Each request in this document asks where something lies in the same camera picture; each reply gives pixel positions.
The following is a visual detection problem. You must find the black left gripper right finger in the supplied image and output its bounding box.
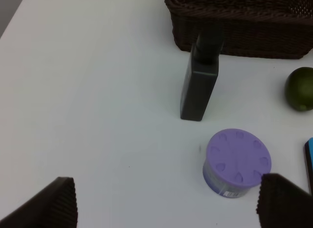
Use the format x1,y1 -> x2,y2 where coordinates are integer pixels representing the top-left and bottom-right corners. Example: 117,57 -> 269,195
256,173 -> 313,228

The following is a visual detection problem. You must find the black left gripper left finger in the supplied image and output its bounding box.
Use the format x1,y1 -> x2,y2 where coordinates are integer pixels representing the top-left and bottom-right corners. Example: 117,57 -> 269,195
0,177 -> 78,228

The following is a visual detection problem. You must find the purple lid round can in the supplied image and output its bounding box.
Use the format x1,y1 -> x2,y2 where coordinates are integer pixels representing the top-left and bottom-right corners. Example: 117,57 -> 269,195
202,129 -> 271,198

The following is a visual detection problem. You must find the blue whiteboard eraser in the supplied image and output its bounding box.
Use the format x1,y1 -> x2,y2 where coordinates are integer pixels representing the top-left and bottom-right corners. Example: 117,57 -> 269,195
304,138 -> 313,195

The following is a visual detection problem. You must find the green lime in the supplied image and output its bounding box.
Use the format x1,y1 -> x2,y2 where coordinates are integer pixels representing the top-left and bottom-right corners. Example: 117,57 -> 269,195
284,67 -> 313,112

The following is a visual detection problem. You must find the dark green pump bottle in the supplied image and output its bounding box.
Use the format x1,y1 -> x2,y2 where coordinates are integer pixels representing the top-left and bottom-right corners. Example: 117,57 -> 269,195
180,24 -> 224,121

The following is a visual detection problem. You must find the dark brown wicker basket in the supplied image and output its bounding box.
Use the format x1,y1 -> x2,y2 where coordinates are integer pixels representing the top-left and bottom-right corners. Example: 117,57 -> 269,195
164,0 -> 313,59

